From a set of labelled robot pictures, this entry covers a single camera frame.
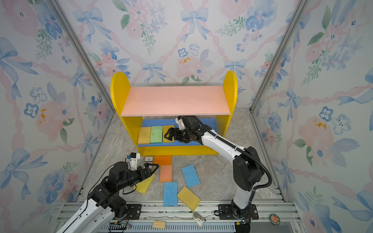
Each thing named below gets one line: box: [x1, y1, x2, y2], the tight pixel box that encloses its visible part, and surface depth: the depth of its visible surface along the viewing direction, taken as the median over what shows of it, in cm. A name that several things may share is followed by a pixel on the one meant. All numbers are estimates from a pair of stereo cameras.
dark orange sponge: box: [153, 155, 173, 167], surface depth 93 cm
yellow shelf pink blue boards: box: [110, 70, 238, 156], surface depth 72 cm
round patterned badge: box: [269, 213, 281, 226], surface depth 73 cm
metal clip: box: [192, 212, 207, 228], surface depth 72 cm
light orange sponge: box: [159, 164, 173, 183], surface depth 85 cm
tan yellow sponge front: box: [176, 186, 201, 212], surface depth 79 cm
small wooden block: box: [152, 220, 167, 230], surface depth 72 cm
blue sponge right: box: [181, 164, 201, 189], surface depth 87 cm
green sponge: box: [150, 125, 164, 144], surface depth 87 cm
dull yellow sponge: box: [137, 126, 152, 145], surface depth 87 cm
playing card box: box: [144, 155, 155, 164], surface depth 92 cm
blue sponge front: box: [163, 182, 178, 207], surface depth 80 cm
